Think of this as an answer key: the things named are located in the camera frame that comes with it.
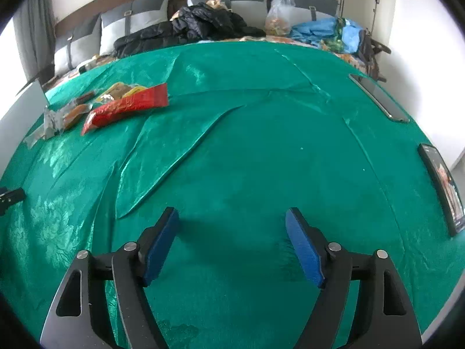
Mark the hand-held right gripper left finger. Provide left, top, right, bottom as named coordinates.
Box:
left=39, top=206, right=180, bottom=349

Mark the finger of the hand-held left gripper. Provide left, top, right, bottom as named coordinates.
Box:
left=0, top=187, right=26, bottom=216

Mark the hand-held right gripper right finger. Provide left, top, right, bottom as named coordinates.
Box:
left=285, top=207, right=424, bottom=349

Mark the grey cardboard box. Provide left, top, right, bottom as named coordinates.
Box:
left=0, top=69, right=55, bottom=179

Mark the clear long snack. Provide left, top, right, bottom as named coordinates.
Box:
left=25, top=102, right=94, bottom=149

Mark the red snack packet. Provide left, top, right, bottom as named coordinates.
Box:
left=81, top=83, right=170, bottom=137

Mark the brown cake packet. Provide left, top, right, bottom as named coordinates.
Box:
left=94, top=82, right=128, bottom=103

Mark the green satin cloth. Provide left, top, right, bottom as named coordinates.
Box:
left=0, top=40, right=465, bottom=349

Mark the black smartphone with lit screen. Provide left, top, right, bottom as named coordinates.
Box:
left=417, top=143, right=465, bottom=237

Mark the grey and white pillow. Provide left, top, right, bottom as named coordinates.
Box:
left=269, top=0, right=339, bottom=26
left=54, top=16, right=102, bottom=77
left=100, top=0, right=171, bottom=55
left=183, top=0, right=269, bottom=26

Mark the grey smartphone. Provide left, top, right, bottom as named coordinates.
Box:
left=349, top=74, right=410, bottom=123

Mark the grey curtain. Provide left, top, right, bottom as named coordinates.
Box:
left=12, top=0, right=57, bottom=77

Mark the green patterned cloth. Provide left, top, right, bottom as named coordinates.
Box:
left=320, top=17, right=350, bottom=53

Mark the blue cloth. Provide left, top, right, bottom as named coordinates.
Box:
left=289, top=17, right=364, bottom=53

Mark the black puffer jacket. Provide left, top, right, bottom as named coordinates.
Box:
left=112, top=3, right=267, bottom=58

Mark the clear plastic bag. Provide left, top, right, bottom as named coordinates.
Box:
left=264, top=0, right=296, bottom=36

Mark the white door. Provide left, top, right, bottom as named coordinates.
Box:
left=371, top=0, right=396, bottom=40

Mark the dark bag with straps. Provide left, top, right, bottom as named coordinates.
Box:
left=358, top=29, right=392, bottom=81

